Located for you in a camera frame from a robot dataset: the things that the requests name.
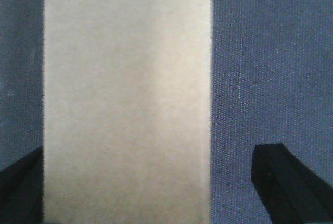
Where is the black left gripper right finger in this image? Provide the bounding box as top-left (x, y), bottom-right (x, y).
top-left (251, 143), bottom-right (332, 223)

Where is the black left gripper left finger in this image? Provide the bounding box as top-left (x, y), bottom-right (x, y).
top-left (1, 147), bottom-right (43, 223)

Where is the dark grey table mat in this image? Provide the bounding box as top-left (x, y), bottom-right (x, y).
top-left (1, 0), bottom-right (332, 223)

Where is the brown cardboard package box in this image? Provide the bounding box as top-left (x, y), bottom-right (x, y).
top-left (44, 0), bottom-right (212, 223)

